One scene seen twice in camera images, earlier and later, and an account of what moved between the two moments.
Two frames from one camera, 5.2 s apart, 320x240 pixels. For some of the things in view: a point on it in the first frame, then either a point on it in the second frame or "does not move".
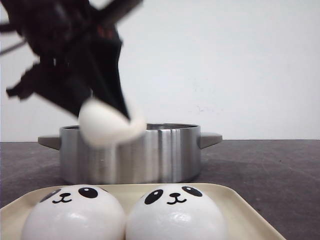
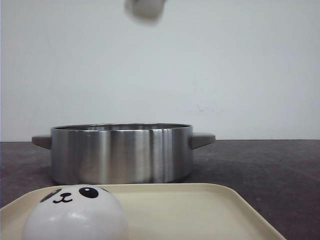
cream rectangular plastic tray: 243,222 does not move
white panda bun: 176,211 → 146,12
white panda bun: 79,212 does not move
